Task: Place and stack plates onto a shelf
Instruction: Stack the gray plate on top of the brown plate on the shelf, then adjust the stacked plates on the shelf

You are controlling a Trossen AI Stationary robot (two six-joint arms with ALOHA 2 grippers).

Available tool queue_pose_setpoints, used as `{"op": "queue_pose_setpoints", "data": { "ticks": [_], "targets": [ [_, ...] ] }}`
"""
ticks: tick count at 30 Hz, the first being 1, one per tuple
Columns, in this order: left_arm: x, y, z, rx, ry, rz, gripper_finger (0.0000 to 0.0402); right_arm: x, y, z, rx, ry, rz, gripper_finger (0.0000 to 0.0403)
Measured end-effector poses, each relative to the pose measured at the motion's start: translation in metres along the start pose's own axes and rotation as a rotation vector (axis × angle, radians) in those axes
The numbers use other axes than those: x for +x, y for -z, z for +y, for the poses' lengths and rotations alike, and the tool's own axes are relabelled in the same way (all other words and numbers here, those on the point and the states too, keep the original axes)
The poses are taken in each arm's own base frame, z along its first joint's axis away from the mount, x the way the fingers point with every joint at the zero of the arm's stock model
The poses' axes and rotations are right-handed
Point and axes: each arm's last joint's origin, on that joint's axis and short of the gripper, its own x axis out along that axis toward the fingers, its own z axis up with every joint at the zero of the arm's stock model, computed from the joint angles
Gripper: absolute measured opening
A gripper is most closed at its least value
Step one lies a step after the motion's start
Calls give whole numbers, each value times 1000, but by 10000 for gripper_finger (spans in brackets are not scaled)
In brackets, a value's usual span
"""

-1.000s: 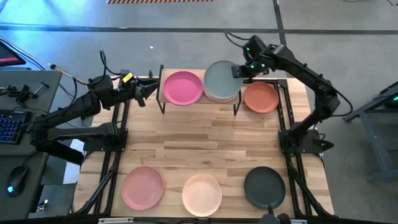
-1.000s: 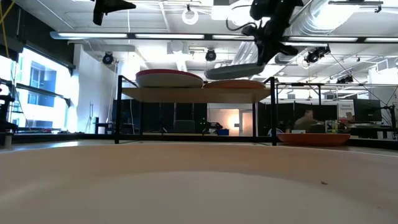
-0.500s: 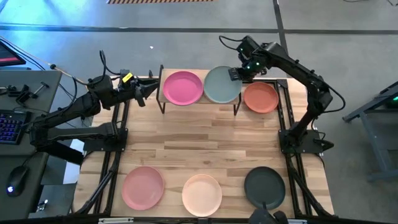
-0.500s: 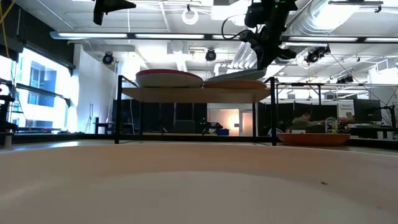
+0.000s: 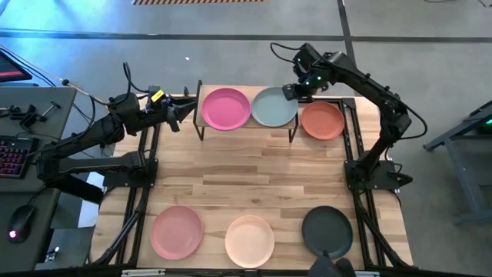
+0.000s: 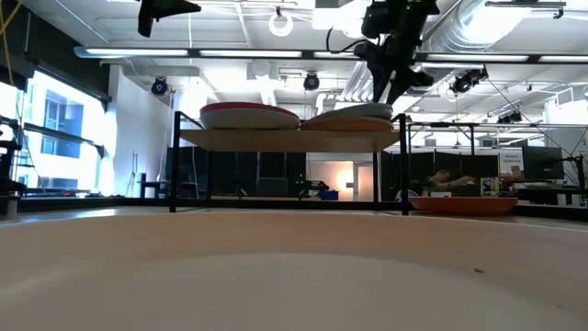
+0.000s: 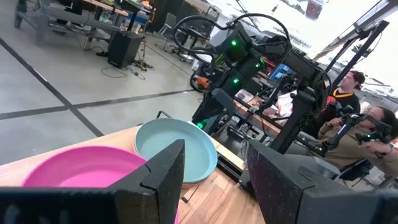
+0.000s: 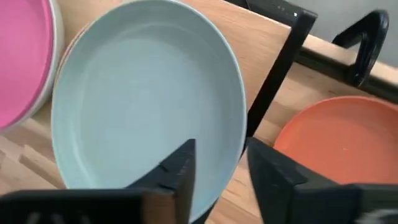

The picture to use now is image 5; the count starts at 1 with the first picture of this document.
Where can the white paper sheet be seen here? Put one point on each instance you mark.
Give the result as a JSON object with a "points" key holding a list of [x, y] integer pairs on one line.
{"points": [[88, 215]]}

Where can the workbench with blue-grey legs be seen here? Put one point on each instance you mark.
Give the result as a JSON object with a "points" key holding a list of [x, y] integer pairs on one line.
{"points": [[467, 181]]}

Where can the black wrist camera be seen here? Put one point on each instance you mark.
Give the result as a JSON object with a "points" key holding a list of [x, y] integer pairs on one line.
{"points": [[307, 57], [157, 95]]}

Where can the grey-green plate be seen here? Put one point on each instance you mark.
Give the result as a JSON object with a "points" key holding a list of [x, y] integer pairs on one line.
{"points": [[274, 109]]}

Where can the grey side desk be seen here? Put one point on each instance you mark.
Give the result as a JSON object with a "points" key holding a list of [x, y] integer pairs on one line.
{"points": [[34, 96]]}

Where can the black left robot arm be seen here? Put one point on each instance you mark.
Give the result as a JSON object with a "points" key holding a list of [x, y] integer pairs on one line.
{"points": [[80, 140]]}

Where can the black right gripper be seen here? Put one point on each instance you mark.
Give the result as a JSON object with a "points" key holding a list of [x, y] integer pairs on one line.
{"points": [[313, 82]]}

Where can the wooden shelf black metal frame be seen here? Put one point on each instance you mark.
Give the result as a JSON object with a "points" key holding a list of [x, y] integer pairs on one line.
{"points": [[206, 89]]}

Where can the black aluminium table frame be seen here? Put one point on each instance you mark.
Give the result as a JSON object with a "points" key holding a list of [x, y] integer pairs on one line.
{"points": [[349, 103]]}

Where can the black computer mouse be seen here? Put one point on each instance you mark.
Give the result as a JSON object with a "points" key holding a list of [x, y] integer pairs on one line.
{"points": [[20, 223]]}

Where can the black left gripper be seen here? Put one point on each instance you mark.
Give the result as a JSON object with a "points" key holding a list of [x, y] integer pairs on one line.
{"points": [[161, 111]]}

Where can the silver metal bracket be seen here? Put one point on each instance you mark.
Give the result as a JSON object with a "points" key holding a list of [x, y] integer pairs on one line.
{"points": [[367, 274], [142, 273]]}

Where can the small silver clip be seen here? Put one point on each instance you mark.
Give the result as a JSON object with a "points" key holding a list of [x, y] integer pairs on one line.
{"points": [[52, 254]]}

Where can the salmon pink plate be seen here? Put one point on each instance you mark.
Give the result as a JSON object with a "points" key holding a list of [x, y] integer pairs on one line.
{"points": [[177, 233]]}

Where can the terracotta orange plate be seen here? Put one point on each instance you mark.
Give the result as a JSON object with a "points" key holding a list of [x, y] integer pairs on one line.
{"points": [[323, 120]]}

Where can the black flat bar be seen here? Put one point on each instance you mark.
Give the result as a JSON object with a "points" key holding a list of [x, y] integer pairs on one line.
{"points": [[77, 190]]}

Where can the black backlit keyboard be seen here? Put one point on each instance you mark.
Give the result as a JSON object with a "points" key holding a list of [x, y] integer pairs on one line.
{"points": [[15, 155]]}

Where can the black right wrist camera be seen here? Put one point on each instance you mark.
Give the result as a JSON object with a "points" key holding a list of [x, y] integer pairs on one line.
{"points": [[307, 57]]}

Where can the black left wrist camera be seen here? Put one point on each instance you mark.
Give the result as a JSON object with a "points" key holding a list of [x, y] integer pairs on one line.
{"points": [[157, 95]]}

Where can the pale cream plate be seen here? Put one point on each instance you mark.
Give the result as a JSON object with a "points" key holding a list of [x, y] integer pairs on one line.
{"points": [[250, 241]]}

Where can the magenta plate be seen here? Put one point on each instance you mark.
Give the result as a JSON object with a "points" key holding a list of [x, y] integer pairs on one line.
{"points": [[226, 109]]}

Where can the computer monitor red screen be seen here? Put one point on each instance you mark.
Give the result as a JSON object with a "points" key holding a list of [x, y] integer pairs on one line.
{"points": [[9, 69]]}

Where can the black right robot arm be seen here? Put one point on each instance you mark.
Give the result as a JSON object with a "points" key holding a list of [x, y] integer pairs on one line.
{"points": [[361, 79]]}

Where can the black clamp tool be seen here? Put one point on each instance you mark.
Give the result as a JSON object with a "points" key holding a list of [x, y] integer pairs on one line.
{"points": [[28, 117]]}

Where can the dark green plate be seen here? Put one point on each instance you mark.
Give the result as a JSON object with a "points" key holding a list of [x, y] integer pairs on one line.
{"points": [[327, 231]]}

